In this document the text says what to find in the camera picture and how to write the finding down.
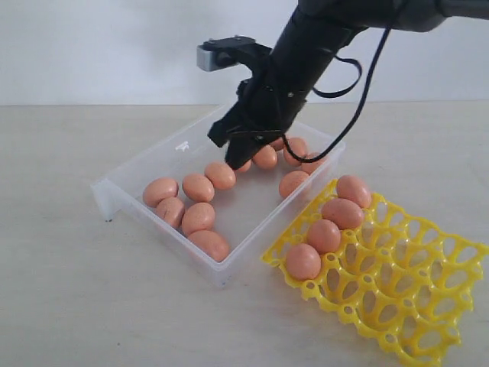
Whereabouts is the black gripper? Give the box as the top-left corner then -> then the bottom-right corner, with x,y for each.
207,74 -> 308,170

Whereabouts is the brown egg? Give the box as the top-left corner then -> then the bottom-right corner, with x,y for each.
283,137 -> 308,167
335,174 -> 372,209
182,173 -> 215,203
142,177 -> 179,208
204,161 -> 236,190
188,230 -> 230,262
300,156 -> 329,175
236,160 -> 251,173
285,243 -> 322,281
181,203 -> 215,236
306,219 -> 341,254
321,198 -> 364,229
270,138 -> 284,151
154,197 -> 185,229
252,145 -> 278,170
278,171 -> 309,199

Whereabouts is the yellow plastic egg tray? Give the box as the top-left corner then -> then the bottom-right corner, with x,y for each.
284,193 -> 488,366

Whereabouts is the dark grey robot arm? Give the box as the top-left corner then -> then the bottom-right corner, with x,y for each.
197,1 -> 488,170

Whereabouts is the clear plastic bin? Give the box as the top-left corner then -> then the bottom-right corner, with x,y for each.
92,105 -> 345,287

